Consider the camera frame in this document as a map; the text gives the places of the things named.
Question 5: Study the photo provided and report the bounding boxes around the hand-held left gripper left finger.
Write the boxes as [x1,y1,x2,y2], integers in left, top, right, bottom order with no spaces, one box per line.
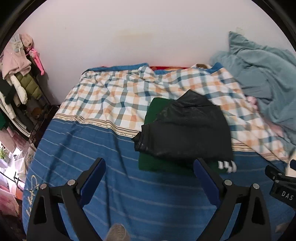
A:
[27,158,107,241]

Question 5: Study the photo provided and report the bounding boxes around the olive puffer vest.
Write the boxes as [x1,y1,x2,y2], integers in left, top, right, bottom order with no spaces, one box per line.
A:
[18,72,43,100]

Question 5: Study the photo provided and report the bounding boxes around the blue striped plaid bed sheet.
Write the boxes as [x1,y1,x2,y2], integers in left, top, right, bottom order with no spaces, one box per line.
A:
[22,62,296,241]

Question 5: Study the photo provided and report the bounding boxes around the green folded garment white stripes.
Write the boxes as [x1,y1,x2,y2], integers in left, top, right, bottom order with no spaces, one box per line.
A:
[138,97,237,174]

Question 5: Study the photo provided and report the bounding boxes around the beige printed tote bag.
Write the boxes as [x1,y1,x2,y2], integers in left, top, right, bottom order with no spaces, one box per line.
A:
[23,144,38,179]

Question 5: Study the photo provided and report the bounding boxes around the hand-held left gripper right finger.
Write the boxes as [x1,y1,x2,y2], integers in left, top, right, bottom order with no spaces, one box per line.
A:
[193,158,272,241]

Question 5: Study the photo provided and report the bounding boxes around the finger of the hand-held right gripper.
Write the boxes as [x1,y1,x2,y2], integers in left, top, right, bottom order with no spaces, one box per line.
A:
[265,164,296,184]

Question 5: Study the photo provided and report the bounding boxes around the black clothes rack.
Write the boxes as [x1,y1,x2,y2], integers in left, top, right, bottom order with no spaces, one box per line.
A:
[14,76,61,149]

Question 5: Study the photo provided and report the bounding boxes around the grey fuzzy garment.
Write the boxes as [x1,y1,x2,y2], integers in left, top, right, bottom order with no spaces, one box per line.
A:
[107,224,131,241]

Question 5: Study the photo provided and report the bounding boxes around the white hanging garment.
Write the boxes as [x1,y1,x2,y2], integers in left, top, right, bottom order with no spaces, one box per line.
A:
[0,74,28,118]

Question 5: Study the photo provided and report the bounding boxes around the pink fleece jacket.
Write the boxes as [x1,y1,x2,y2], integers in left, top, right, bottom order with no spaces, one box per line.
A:
[1,34,34,79]

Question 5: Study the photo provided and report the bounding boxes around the light blue quilt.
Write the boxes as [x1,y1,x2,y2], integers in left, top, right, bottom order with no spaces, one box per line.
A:
[209,31,296,144]

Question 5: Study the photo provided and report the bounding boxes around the black leather jacket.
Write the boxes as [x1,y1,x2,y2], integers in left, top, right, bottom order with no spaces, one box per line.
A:
[131,90,234,163]

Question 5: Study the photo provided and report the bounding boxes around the green hanging garment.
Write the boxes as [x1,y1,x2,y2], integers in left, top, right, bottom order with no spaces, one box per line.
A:
[0,111,8,131]

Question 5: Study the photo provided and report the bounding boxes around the red under sheet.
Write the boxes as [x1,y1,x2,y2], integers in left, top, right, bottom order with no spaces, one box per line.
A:
[150,66,188,70]

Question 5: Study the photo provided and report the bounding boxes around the pink plush toy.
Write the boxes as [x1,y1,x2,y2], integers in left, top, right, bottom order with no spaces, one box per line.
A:
[26,47,45,76]

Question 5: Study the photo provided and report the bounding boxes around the white fluffy cloth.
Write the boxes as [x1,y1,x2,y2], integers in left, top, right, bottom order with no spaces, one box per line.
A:
[285,148,296,178]

